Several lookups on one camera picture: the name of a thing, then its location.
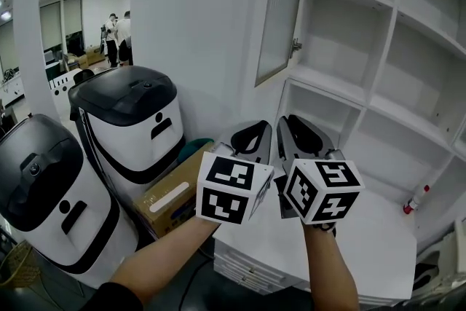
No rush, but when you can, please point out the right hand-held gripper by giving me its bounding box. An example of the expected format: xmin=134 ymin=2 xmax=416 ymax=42
xmin=275 ymin=115 xmax=365 ymax=235

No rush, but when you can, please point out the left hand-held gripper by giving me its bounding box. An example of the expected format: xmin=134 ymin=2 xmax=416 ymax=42
xmin=196 ymin=119 xmax=275 ymax=225

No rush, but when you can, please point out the glass cabinet door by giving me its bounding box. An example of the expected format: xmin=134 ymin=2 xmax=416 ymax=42
xmin=247 ymin=0 xmax=310 ymax=88

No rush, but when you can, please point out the person's right forearm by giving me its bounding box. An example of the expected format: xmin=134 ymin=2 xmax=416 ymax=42
xmin=304 ymin=225 xmax=360 ymax=311

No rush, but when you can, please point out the person's left forearm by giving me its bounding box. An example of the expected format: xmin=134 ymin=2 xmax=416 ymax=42
xmin=108 ymin=218 xmax=221 ymax=307

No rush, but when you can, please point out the white cabinet with shelves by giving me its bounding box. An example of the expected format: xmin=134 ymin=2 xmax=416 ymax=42
xmin=213 ymin=0 xmax=466 ymax=307

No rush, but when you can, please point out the teal round object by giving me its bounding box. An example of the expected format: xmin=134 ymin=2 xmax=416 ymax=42
xmin=177 ymin=138 xmax=215 ymax=163

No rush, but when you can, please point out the white black delivery robot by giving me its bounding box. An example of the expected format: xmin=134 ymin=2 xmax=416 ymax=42
xmin=68 ymin=65 xmax=186 ymax=201
xmin=0 ymin=114 xmax=139 ymax=288

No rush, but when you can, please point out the brown cardboard box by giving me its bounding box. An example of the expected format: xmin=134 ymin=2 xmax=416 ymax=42
xmin=133 ymin=141 xmax=216 ymax=240

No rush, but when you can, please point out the red-capped plastic bottle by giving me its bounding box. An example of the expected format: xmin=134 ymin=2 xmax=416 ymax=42
xmin=403 ymin=184 xmax=430 ymax=216

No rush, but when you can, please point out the cream ornate dressing table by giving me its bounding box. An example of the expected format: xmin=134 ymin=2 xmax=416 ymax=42
xmin=414 ymin=218 xmax=466 ymax=299

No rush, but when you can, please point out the white slotted crate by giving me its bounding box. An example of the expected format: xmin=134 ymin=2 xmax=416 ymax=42
xmin=47 ymin=68 xmax=79 ymax=99

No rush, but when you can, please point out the person's black sleeve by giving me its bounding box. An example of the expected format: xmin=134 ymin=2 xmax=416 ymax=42
xmin=78 ymin=280 xmax=145 ymax=311

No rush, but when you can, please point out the wicker basket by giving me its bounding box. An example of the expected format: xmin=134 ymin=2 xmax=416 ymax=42
xmin=0 ymin=240 xmax=39 ymax=288

